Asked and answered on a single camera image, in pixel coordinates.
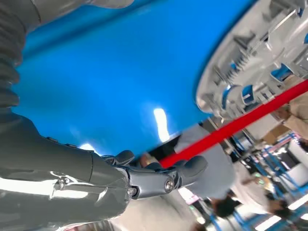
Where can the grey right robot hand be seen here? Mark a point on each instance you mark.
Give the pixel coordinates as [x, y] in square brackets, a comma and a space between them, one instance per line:
[60, 178]

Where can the blue metal shelf rack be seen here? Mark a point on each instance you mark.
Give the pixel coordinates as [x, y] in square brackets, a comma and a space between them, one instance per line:
[108, 79]

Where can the red barrier tape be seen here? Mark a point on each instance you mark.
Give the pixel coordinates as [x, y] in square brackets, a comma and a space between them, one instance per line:
[228, 127]

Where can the grey wheel hubcap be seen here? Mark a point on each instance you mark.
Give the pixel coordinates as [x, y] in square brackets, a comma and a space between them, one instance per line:
[252, 47]

